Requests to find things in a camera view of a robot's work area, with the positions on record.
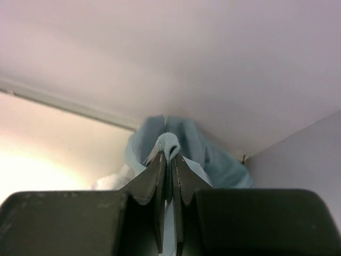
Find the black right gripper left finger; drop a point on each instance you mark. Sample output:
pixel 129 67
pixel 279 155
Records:
pixel 88 222

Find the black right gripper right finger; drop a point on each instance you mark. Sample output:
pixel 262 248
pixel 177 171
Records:
pixel 212 221

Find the grey-blue t shirt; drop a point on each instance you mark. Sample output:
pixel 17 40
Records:
pixel 174 135

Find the white t shirt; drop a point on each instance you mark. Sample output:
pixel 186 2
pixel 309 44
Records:
pixel 115 181

